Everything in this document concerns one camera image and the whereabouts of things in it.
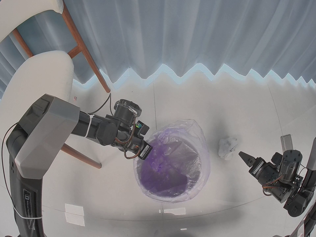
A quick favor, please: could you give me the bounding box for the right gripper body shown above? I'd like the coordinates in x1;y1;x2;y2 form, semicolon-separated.
248;157;281;186

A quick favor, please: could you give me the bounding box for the white cushioned wooden chair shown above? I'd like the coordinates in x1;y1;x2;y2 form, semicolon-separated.
0;0;111;169

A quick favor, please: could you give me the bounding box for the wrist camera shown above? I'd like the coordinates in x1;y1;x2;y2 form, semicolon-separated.
271;152;283;166
135;120;150;136

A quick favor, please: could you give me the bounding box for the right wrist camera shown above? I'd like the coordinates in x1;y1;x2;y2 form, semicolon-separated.
271;152;283;166

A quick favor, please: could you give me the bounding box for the white trash bin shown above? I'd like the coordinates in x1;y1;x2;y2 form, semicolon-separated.
135;130;208;199

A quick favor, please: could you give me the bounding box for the pale blue curtain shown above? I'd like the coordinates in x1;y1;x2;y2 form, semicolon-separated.
0;0;316;93

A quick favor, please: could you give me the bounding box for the black cable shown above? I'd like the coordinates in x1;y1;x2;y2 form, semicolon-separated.
1;122;20;212
87;93;112;115

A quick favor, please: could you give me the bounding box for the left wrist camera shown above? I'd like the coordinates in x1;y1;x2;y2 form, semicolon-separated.
135;120;150;136

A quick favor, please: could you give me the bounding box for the purple plastic bag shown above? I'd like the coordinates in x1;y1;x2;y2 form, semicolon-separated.
133;119;211;203

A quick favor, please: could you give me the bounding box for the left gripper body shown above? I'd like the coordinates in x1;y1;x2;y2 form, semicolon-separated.
118;131;152;160

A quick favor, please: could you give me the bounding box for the clear plastic wrapper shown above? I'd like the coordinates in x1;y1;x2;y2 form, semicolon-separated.
218;137;238;160

